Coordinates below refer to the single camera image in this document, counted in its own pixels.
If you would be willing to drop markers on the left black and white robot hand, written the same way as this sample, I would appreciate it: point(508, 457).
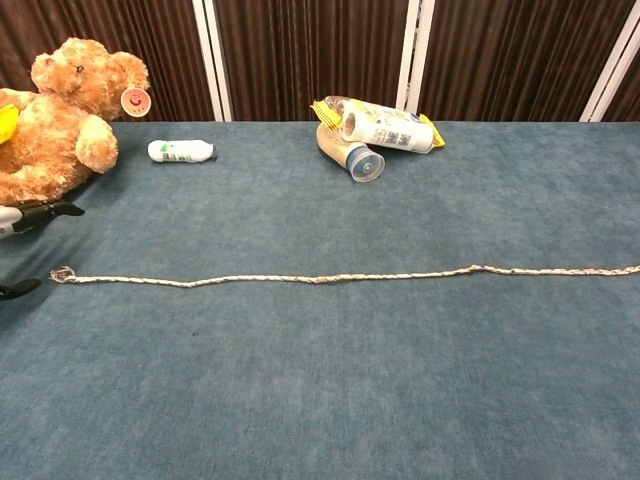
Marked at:
point(45, 212)

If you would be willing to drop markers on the brown teddy bear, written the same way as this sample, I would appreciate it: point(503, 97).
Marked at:
point(50, 135)

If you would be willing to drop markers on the round white red hang tag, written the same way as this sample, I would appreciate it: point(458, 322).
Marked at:
point(135, 102)

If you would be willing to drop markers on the small white plastic bottle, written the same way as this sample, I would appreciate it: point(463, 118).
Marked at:
point(180, 151)

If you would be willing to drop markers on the blue felt table cover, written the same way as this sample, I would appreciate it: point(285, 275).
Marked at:
point(320, 380)

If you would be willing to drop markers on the seasoning jar with blue cap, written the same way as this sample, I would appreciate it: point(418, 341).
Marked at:
point(367, 165)

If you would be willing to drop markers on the white yellow biscuit pack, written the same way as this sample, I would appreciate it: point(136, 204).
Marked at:
point(395, 131)

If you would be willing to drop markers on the white partition frame post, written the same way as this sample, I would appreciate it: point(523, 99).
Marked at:
point(612, 65)
point(212, 55)
point(414, 50)

